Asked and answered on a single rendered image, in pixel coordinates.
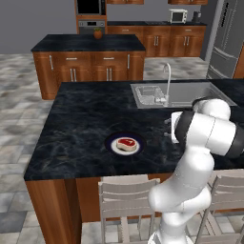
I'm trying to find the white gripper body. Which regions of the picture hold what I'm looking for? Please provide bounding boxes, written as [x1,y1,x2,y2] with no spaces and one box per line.
[171,111,185,145]

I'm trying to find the red raw steak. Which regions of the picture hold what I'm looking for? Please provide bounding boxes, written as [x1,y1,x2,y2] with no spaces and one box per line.
[115,136,138,152]

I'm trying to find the dark blue round plate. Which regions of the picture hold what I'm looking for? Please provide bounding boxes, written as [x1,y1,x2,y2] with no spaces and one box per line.
[104,131,147,156]

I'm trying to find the steel sink basin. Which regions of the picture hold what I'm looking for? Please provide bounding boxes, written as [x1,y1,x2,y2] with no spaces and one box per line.
[130,81,238,110]

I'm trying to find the white curved tap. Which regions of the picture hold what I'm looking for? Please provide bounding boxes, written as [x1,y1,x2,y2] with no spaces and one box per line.
[153,62,173,108]

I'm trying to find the pale grey slatted chair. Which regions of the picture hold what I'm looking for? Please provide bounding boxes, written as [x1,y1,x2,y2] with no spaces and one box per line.
[194,173,244,244]
[97,177,162,244]

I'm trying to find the wooden base cupboard run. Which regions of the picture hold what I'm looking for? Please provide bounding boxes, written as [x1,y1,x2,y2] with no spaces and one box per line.
[106,20,208,58]

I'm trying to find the tall wooden side panel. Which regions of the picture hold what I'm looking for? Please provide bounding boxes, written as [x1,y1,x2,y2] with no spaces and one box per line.
[232,43,244,80]

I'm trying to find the wooden island with drawers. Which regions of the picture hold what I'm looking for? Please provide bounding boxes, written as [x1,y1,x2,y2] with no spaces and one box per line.
[30,33,147,101]

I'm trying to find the black hob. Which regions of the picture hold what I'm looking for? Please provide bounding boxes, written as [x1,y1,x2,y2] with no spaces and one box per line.
[145,20,173,26]

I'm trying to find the steel fridge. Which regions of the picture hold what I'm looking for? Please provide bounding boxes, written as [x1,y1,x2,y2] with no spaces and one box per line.
[204,0,244,80]

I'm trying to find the white toaster oven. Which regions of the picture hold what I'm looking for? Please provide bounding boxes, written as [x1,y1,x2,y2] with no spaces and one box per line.
[168,8,190,25]

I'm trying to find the dark coffee machine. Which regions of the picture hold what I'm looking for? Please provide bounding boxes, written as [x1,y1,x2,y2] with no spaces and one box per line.
[192,10,202,24]

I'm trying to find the potted plant in brown pot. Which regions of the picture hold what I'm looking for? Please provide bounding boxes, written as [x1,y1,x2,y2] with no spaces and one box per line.
[92,27,104,40]

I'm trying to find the steel built-in oven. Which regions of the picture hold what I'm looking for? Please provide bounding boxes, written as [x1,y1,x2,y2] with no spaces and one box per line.
[77,19,107,35]

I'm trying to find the wooden island with sink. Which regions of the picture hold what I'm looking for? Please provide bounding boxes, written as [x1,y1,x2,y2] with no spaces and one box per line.
[24,78,244,244]

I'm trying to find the black built-in microwave oven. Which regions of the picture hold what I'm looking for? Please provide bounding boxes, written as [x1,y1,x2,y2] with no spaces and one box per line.
[75,0,107,16]

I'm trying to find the wooden wall cupboard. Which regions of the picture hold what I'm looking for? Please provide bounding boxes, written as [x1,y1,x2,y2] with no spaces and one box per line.
[106,0,145,6]
[167,0,210,6]

